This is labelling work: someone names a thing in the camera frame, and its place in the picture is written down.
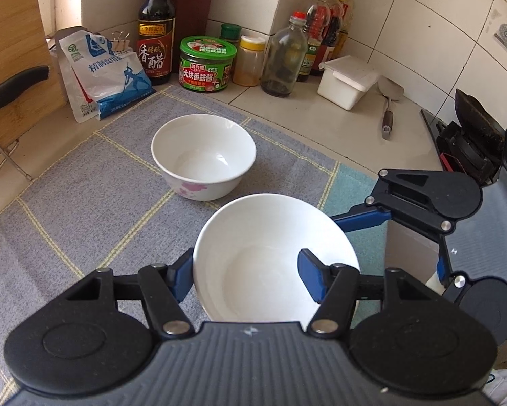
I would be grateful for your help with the dark brown knife block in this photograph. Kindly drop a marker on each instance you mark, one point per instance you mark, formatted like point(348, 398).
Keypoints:
point(194, 0)

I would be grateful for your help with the dark sauce bottle red label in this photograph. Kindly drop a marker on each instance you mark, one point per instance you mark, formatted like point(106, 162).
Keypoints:
point(334, 21)

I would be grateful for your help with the grey checked cloth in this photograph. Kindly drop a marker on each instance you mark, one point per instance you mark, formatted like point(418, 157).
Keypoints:
point(88, 203)

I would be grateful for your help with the green lidded sauce jar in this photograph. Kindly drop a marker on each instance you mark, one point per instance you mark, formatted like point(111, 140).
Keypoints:
point(207, 72)

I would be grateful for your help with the clear glass bottle red cap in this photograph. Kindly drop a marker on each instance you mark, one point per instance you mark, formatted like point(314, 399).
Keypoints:
point(283, 63)

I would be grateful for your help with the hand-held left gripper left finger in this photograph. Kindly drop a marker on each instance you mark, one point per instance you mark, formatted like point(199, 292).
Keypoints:
point(181, 275)

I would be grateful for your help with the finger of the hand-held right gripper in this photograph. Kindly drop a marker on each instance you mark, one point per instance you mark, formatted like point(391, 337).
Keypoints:
point(441, 268)
point(359, 220)

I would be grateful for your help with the dark vinegar bottle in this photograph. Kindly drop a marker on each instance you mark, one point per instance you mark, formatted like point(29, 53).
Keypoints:
point(156, 50)

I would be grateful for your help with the white and blue salt bag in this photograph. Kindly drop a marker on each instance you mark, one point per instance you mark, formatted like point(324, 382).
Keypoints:
point(109, 80)

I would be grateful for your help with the yellow lidded spice jar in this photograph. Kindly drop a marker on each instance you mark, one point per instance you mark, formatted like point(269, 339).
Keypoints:
point(248, 65)

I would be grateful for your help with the small green capped jar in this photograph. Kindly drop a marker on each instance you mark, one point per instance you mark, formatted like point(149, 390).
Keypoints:
point(230, 34)

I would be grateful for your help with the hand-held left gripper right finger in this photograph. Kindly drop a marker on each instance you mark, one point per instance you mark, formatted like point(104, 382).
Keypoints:
point(312, 275)

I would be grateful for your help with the wooden cutting board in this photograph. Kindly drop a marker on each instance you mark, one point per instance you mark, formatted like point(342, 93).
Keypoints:
point(21, 29)

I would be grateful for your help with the white plastic lidded box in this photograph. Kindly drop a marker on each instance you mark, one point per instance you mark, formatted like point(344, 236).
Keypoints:
point(342, 89)

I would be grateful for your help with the white bowl with pink flowers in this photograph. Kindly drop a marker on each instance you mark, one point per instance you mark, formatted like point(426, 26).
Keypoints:
point(202, 143)
point(257, 262)

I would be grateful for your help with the binder clip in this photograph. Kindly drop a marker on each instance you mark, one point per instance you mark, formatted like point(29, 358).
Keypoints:
point(125, 41)
point(116, 42)

